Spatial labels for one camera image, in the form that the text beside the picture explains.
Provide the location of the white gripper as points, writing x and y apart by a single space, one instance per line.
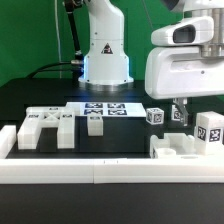
188 61

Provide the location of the white chair seat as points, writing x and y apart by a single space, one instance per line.
173 146

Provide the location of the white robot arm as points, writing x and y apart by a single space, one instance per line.
106 66

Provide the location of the white tagged cube far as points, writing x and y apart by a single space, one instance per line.
175 114

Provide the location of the white tagged cube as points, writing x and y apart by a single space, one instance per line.
154 116
175 114

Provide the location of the white tagged cube near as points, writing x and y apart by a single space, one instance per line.
154 116

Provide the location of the white U-shaped fence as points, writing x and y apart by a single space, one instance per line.
168 166

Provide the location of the white marker sheet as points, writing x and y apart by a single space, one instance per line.
107 109

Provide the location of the white chair back frame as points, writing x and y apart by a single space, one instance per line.
38 118

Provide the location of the black camera stand pole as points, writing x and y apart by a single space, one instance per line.
70 6

